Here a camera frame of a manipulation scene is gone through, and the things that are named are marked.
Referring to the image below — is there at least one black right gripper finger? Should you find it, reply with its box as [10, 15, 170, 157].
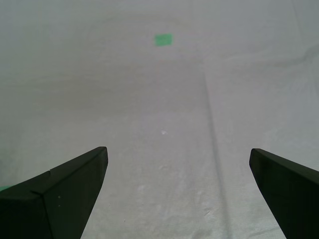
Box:
[249, 148, 319, 239]
[0, 146, 109, 239]

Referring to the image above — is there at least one small faint green tape mark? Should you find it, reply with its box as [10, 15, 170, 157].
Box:
[154, 33, 173, 47]

